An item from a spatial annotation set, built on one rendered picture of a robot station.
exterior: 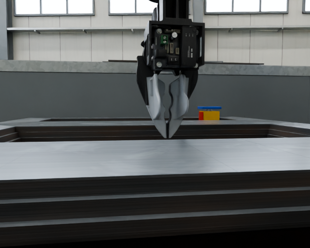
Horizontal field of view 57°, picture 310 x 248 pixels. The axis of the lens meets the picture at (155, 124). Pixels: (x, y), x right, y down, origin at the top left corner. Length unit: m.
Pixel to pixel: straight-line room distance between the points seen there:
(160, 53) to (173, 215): 0.23
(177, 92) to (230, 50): 9.16
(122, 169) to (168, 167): 0.03
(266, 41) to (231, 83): 8.77
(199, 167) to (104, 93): 0.89
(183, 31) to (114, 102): 0.73
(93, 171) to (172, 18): 0.23
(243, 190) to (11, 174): 0.15
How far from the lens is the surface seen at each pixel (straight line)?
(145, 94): 0.42
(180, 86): 0.42
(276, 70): 1.26
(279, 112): 1.26
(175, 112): 0.42
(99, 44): 9.62
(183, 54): 0.37
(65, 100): 1.09
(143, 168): 0.20
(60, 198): 0.19
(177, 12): 0.38
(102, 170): 0.20
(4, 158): 0.27
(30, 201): 0.19
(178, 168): 0.20
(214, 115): 0.91
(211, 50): 9.46
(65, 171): 0.20
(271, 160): 0.25
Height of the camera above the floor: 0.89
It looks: 4 degrees down
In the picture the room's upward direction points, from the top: straight up
